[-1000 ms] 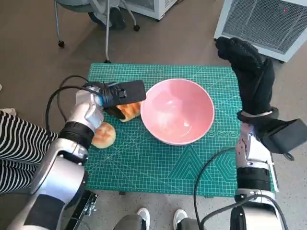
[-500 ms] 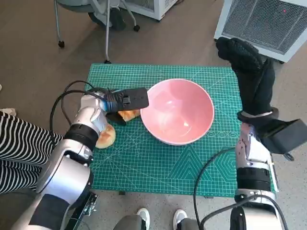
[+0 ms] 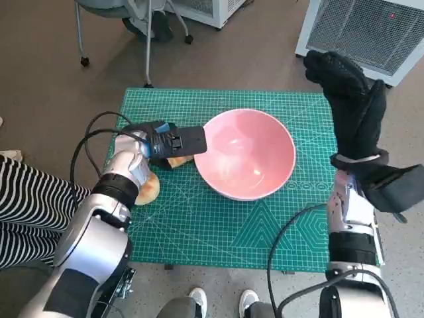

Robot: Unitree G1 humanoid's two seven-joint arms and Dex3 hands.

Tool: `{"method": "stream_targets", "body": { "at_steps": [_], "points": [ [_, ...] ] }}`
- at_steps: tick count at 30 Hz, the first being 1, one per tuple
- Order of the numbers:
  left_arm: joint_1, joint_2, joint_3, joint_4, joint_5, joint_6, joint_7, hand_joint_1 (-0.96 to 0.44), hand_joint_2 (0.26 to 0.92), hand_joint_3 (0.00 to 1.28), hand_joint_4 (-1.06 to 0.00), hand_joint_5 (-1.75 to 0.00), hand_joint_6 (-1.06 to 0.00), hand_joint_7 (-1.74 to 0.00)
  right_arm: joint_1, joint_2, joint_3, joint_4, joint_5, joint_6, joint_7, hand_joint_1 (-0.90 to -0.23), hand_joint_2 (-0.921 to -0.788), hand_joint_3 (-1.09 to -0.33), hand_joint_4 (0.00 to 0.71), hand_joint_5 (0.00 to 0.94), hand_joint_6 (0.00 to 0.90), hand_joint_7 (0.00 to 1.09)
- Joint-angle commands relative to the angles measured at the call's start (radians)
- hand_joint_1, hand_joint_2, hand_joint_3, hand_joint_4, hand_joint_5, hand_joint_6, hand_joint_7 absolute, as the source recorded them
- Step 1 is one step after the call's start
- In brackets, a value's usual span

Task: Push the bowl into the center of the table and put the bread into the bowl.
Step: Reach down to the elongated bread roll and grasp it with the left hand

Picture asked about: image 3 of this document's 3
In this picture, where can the grey office chair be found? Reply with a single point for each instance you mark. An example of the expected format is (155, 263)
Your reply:
(99, 5)

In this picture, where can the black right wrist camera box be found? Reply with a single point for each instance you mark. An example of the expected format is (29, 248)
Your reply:
(391, 189)

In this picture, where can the black metal bracket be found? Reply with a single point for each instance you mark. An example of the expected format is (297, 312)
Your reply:
(122, 285)

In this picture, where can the person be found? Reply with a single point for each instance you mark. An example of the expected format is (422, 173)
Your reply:
(30, 198)
(198, 298)
(162, 30)

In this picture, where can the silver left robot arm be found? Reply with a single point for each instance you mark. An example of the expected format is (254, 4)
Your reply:
(96, 232)

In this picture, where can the green cutting mat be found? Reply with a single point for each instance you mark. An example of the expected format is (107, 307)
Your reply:
(198, 225)

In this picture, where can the round toy bread bun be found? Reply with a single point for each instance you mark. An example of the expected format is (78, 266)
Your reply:
(149, 192)

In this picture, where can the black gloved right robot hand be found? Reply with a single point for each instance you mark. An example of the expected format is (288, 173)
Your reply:
(354, 112)

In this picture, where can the small table clamp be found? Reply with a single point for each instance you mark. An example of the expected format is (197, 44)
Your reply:
(169, 267)
(288, 272)

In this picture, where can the orange rectangular toy bread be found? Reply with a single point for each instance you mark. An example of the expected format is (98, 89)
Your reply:
(179, 161)

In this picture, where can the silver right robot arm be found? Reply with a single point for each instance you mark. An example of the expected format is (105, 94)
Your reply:
(351, 215)

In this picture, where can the large white mesh cabinet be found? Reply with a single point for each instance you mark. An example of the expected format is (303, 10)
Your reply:
(364, 30)

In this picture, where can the small white mesh cabinet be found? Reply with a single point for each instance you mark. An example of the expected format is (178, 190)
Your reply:
(212, 13)

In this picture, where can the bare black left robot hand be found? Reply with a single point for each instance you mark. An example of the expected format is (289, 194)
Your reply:
(189, 140)

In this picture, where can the pink bowl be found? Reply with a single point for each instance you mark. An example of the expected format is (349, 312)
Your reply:
(245, 149)

